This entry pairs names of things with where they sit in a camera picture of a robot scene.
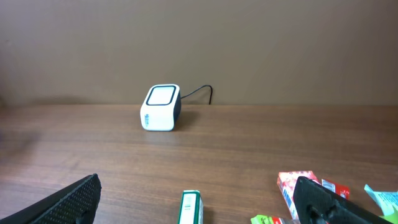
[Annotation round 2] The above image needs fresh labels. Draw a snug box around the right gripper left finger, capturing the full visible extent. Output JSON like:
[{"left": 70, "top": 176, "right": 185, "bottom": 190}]
[{"left": 1, "top": 174, "right": 101, "bottom": 224}]

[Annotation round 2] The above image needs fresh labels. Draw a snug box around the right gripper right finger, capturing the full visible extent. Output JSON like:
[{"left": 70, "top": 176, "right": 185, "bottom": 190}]
[{"left": 293, "top": 176, "right": 390, "bottom": 224}]

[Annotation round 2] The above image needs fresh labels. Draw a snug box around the red long stick packet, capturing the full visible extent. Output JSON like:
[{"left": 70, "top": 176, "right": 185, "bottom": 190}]
[{"left": 322, "top": 179, "right": 350, "bottom": 200}]

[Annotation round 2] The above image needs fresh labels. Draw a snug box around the red small box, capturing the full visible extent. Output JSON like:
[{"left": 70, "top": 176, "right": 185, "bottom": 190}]
[{"left": 277, "top": 170, "right": 319, "bottom": 220}]

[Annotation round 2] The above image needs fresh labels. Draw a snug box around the green snack bag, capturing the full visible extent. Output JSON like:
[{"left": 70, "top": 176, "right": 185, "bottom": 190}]
[{"left": 251, "top": 207, "right": 397, "bottom": 224}]

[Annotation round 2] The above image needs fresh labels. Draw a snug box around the teal white snack packet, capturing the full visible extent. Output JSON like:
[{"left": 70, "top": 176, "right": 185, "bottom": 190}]
[{"left": 364, "top": 184, "right": 397, "bottom": 216}]

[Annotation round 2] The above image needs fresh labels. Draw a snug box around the dark green gum pack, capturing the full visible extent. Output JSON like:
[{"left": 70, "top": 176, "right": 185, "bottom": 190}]
[{"left": 177, "top": 190, "right": 204, "bottom": 224}]

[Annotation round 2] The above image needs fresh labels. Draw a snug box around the white barcode scanner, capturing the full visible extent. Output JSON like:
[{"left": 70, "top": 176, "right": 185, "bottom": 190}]
[{"left": 140, "top": 84, "right": 182, "bottom": 131}]

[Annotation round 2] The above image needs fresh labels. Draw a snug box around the black scanner cable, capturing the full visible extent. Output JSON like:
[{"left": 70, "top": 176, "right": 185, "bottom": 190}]
[{"left": 180, "top": 84, "right": 214, "bottom": 106}]

